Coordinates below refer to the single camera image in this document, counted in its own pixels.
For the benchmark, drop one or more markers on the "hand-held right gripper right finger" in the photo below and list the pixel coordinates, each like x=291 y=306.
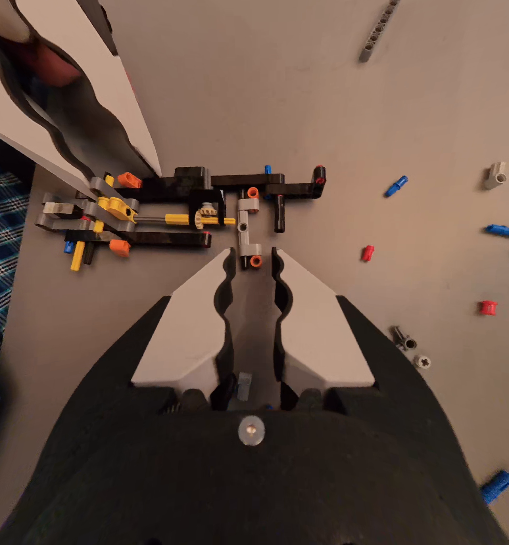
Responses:
x=327 y=336

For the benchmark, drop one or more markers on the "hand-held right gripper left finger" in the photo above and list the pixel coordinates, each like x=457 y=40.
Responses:
x=182 y=336

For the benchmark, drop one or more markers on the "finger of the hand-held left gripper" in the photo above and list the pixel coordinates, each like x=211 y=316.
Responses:
x=24 y=132
x=114 y=98

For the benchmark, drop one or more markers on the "black lego chassis assembly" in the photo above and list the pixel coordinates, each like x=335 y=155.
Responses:
x=173 y=185

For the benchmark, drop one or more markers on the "black lego gear frame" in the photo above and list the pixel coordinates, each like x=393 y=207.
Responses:
x=205 y=213

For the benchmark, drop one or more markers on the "grey orange-ended lego link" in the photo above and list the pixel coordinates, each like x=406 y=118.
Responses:
x=242 y=225

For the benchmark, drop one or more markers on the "dark grey lego connector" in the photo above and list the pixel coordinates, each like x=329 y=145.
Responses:
x=404 y=339

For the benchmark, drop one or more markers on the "red lego bush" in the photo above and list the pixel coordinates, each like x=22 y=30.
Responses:
x=488 y=307
x=367 y=253

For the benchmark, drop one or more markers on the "white lego bush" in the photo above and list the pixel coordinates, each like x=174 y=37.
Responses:
x=423 y=362

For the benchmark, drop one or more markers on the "light grey lego connector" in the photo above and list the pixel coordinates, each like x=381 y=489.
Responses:
x=494 y=175

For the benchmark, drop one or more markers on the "grey holed lego beam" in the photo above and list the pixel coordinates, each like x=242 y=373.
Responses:
x=378 y=32

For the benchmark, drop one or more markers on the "person's left hand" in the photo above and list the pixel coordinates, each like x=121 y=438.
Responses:
x=56 y=68

